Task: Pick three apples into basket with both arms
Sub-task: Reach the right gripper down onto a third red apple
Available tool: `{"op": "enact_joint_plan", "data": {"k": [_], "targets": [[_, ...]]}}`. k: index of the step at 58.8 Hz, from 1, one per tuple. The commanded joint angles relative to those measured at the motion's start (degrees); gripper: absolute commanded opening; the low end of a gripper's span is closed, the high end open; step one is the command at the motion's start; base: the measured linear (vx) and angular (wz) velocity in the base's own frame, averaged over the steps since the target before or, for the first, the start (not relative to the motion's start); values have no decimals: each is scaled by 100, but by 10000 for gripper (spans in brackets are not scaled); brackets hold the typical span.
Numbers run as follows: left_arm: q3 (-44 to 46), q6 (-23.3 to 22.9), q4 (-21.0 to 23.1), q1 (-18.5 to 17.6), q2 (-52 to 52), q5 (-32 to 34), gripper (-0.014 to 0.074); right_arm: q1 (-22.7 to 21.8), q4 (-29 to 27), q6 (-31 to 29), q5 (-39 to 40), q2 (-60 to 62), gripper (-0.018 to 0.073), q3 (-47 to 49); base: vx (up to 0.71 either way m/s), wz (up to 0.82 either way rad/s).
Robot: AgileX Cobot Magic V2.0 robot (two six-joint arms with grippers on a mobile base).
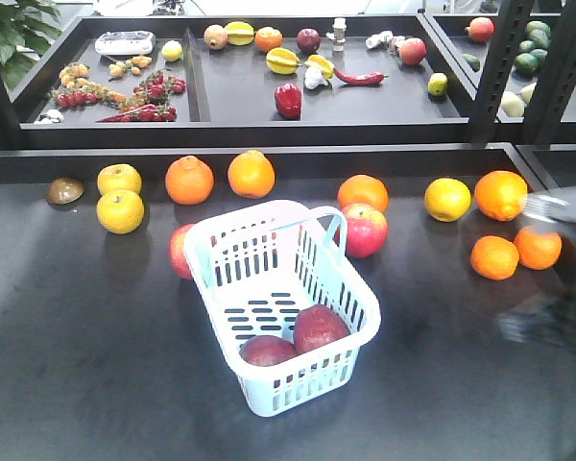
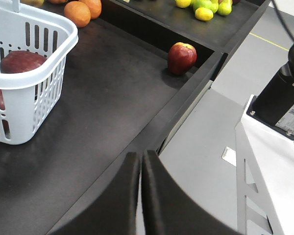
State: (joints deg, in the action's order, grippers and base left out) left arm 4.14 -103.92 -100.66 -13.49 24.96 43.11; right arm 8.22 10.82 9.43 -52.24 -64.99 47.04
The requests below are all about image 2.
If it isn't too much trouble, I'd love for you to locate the light blue plastic basket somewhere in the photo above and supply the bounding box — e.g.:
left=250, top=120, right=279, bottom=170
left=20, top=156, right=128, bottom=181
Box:
left=0, top=0, right=78, bottom=144

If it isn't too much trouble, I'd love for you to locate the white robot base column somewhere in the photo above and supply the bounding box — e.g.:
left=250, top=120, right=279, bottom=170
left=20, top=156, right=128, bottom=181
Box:
left=235, top=95, right=294, bottom=235

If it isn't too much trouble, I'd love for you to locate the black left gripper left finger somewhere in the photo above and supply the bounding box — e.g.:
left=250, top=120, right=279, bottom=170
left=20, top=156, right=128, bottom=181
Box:
left=52, top=152, right=140, bottom=235

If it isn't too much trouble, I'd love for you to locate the red apple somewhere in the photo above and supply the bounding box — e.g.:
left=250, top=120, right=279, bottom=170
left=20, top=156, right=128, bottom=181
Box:
left=0, top=50, right=47, bottom=74
left=167, top=42, right=197, bottom=75

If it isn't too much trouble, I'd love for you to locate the green pear right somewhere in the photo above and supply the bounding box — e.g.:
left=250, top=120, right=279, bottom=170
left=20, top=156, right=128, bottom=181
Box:
left=217, top=0, right=232, bottom=16

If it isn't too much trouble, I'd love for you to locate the small orange right front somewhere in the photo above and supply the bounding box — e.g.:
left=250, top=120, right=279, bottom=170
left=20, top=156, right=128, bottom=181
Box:
left=64, top=1, right=91, bottom=27

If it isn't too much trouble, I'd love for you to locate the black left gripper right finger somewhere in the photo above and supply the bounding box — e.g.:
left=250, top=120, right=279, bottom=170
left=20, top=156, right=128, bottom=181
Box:
left=141, top=150, right=237, bottom=235

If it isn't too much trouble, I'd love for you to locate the metal floor outlet plate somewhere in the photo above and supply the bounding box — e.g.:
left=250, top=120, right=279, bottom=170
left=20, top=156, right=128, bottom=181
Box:
left=221, top=146, right=236, bottom=167

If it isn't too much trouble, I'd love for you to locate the green apple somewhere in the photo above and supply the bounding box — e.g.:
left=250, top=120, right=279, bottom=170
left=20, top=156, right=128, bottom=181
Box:
left=192, top=0, right=212, bottom=12

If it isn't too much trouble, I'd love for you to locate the yellow lemon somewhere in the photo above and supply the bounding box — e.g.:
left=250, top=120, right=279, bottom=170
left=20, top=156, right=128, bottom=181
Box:
left=195, top=7, right=214, bottom=22
left=175, top=0, right=192, bottom=8

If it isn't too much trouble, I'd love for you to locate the yellow lemon upper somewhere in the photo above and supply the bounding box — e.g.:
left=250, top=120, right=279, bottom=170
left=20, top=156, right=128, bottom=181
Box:
left=175, top=0, right=192, bottom=8

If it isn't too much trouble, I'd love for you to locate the small orange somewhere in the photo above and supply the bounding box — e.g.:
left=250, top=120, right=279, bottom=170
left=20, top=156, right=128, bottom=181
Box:
left=64, top=1, right=91, bottom=27
left=81, top=0, right=102, bottom=19

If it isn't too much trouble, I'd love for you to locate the yellow lemon lower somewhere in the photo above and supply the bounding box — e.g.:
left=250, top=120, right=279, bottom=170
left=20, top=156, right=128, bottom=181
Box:
left=195, top=7, right=214, bottom=22

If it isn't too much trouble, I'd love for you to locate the small orange far right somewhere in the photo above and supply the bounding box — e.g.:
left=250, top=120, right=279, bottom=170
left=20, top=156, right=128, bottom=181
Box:
left=81, top=0, right=102, bottom=19

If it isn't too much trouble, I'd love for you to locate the black camera cable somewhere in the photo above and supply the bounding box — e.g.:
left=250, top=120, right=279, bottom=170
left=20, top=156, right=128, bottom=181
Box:
left=270, top=0, right=294, bottom=47

